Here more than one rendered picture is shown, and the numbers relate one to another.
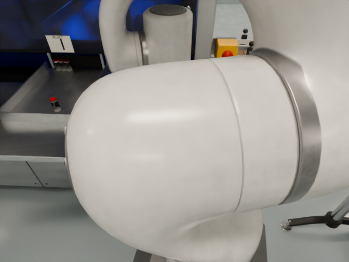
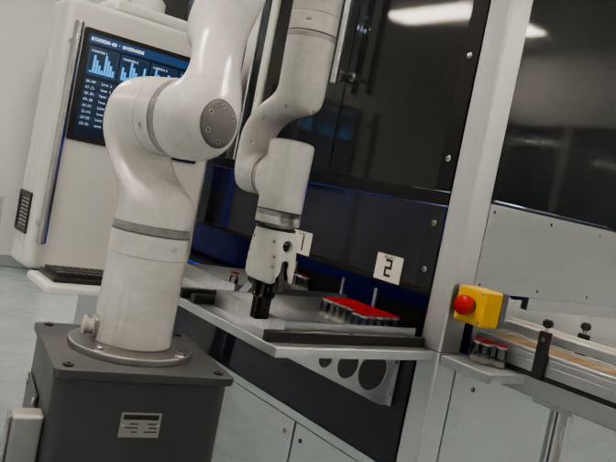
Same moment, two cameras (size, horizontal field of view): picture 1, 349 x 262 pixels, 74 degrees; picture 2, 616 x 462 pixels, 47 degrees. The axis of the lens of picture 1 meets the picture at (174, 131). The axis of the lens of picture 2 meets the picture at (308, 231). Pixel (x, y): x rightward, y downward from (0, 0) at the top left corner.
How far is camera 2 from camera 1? 1.12 m
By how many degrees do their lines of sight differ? 60
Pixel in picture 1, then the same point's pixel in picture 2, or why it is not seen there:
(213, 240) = (129, 169)
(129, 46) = (250, 157)
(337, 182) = (162, 110)
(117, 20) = (246, 132)
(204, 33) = (446, 261)
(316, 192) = (156, 115)
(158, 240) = (109, 124)
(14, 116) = (192, 271)
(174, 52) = (273, 168)
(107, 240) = not seen: outside the picture
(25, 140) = not seen: hidden behind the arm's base
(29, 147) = not seen: hidden behind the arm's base
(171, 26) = (276, 143)
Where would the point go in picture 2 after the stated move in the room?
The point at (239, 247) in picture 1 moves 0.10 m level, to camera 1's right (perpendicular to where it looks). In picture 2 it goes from (136, 185) to (168, 193)
